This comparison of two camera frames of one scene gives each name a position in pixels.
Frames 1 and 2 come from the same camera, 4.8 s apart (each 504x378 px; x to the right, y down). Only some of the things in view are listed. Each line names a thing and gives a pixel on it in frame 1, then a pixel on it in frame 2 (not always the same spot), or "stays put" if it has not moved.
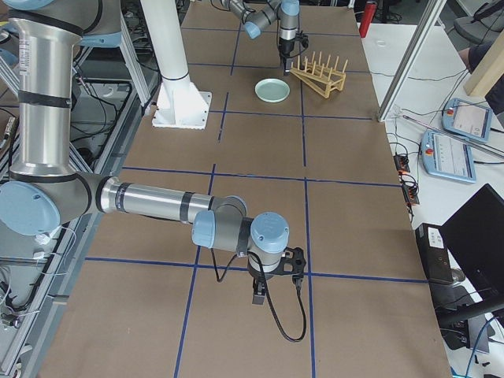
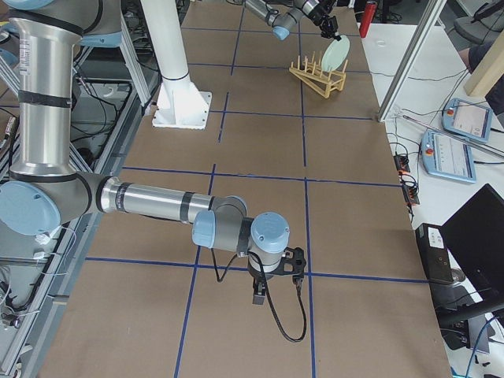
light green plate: [272, 90] to [335, 53]
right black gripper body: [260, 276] stays put
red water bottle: [367, 17] stays put
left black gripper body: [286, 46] to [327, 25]
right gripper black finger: [259, 292] stays put
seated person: [471, 56] stays put
